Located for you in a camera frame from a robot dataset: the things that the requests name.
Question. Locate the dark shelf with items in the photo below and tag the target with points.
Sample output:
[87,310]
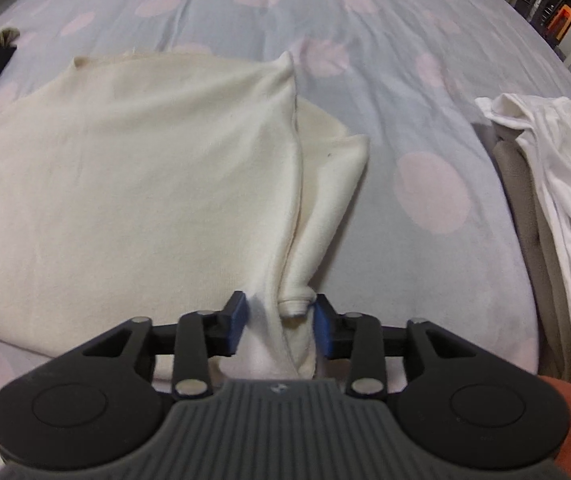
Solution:
[548,5]

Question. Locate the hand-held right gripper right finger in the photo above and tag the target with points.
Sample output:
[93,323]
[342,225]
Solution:
[323,331]

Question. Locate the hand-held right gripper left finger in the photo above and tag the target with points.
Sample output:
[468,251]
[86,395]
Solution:
[238,324]

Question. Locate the white shirt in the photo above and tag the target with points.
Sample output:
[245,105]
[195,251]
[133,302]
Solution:
[565,185]

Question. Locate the taupe garment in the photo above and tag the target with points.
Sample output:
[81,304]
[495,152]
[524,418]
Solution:
[520,195]

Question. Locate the pink dotted bed sheet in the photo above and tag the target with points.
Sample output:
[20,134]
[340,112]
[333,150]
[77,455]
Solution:
[390,85]

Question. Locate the cream sweater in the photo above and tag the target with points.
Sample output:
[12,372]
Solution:
[115,185]

